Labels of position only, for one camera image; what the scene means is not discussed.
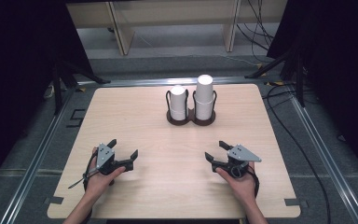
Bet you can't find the person's right hand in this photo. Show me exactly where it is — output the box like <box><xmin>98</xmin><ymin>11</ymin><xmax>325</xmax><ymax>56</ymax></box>
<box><xmin>215</xmin><ymin>161</ymin><xmax>257</xmax><ymax>206</ymax></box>

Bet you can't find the long black floor cable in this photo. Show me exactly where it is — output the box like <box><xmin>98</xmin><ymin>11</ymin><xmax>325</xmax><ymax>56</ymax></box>
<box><xmin>262</xmin><ymin>83</ymin><xmax>333</xmax><ymax>224</ymax></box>

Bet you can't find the black tripod stand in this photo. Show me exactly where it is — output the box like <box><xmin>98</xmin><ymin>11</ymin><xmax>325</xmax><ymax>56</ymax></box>
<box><xmin>244</xmin><ymin>46</ymin><xmax>308</xmax><ymax>108</ymax></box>
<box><xmin>50</xmin><ymin>60</ymin><xmax>112</xmax><ymax>115</ymax></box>

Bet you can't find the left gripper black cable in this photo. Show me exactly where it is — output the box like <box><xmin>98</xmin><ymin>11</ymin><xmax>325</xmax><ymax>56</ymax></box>
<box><xmin>67</xmin><ymin>151</ymin><xmax>98</xmax><ymax>191</ymax></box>

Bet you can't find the white floor cable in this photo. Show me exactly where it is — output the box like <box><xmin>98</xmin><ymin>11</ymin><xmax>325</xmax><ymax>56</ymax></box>
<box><xmin>220</xmin><ymin>54</ymin><xmax>262</xmax><ymax>68</ymax></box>

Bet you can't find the bundle of black floor cables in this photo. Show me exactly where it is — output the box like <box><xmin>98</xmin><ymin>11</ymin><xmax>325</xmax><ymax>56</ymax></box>
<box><xmin>236</xmin><ymin>0</ymin><xmax>276</xmax><ymax>63</ymax></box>

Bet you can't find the pale wooden shelf unit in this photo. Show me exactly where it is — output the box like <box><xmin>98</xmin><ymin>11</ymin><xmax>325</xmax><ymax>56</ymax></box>
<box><xmin>65</xmin><ymin>0</ymin><xmax>289</xmax><ymax>57</ymax></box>

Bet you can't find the black tape strip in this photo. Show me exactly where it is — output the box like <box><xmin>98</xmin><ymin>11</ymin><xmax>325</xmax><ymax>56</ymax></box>
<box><xmin>44</xmin><ymin>196</ymin><xmax>65</xmax><ymax>205</ymax></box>
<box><xmin>283</xmin><ymin>198</ymin><xmax>310</xmax><ymax>209</ymax></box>

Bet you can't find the metal floor rail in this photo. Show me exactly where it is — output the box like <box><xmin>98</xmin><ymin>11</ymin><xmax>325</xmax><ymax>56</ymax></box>
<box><xmin>0</xmin><ymin>82</ymin><xmax>79</xmax><ymax>224</ymax></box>
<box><xmin>77</xmin><ymin>76</ymin><xmax>264</xmax><ymax>89</ymax></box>
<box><xmin>287</xmin><ymin>90</ymin><xmax>358</xmax><ymax>224</ymax></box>

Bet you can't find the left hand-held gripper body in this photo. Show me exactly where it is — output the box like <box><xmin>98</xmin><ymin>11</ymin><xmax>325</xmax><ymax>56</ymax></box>
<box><xmin>95</xmin><ymin>143</ymin><xmax>123</xmax><ymax>175</ymax></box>

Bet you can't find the dark double cup holder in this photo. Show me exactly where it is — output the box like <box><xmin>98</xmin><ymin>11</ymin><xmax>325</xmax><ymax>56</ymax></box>
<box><xmin>165</xmin><ymin>89</ymin><xmax>218</xmax><ymax>127</ymax></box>

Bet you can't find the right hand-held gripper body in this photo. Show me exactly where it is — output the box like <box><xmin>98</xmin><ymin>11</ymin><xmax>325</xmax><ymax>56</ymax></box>
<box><xmin>213</xmin><ymin>144</ymin><xmax>262</xmax><ymax>179</ymax></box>

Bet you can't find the black curtain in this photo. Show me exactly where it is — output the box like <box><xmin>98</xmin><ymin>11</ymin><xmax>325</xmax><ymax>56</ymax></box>
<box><xmin>0</xmin><ymin>0</ymin><xmax>95</xmax><ymax>195</ymax></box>
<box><xmin>266</xmin><ymin>0</ymin><xmax>358</xmax><ymax>176</ymax></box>

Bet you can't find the person's left hand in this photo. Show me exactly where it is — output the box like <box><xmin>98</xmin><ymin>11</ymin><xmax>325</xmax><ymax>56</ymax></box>
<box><xmin>84</xmin><ymin>147</ymin><xmax>127</xmax><ymax>200</ymax></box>

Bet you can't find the black floor tape mark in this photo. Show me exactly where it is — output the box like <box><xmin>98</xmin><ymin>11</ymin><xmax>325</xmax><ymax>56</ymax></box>
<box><xmin>66</xmin><ymin>108</ymin><xmax>87</xmax><ymax>129</ymax></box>

